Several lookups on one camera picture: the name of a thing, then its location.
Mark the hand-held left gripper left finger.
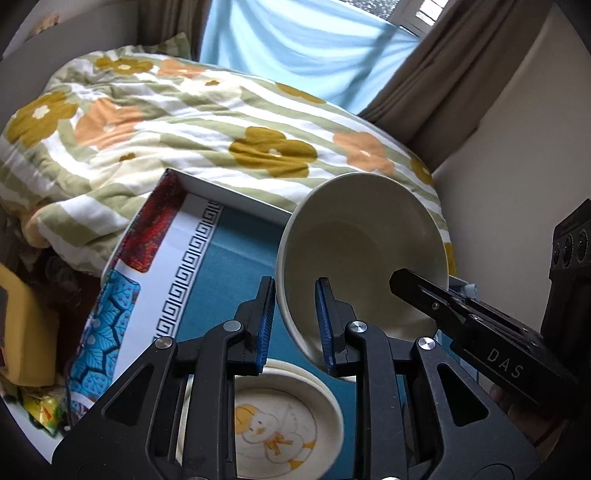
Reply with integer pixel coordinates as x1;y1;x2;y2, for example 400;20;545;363
52;276;276;480

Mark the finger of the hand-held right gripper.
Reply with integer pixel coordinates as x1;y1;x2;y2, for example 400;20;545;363
389;268;527;343

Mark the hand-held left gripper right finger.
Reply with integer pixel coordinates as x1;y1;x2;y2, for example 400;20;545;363
315;277;541;480

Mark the plain cream bowl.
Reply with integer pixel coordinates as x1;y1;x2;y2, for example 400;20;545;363
276;173;450;377

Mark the oval duck print dish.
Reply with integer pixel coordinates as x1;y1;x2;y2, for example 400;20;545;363
182;359;345;480

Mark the person's right hand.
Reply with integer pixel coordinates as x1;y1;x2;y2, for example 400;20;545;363
489;382;572;450

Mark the teal printed tablecloth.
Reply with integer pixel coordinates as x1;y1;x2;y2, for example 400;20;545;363
65;168;462;480

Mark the dark cloth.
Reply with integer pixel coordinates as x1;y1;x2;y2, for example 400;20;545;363
14;222;103;324

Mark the brown curtain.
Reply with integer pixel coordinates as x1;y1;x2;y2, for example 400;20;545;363
185;0;214;62
358;0;555;162

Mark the floral striped blanket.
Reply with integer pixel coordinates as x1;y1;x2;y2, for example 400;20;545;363
0;44;458;278

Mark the yellow plastic case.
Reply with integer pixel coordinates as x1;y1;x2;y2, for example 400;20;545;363
0;264;61;385

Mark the yellow green snack packet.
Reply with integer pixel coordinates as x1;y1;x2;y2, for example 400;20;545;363
18;387;66;437

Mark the light blue sheer curtain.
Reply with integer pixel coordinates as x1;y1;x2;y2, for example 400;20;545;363
198;0;428;116

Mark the green checked pillow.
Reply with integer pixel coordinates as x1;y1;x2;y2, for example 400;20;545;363
157;31;192;61

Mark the grey padded headboard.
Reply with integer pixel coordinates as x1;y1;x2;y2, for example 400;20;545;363
0;0;144;70

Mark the small tan object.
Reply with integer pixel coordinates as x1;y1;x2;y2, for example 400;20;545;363
31;13;62;36

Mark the white window frame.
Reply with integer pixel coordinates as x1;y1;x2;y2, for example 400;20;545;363
383;0;445;26

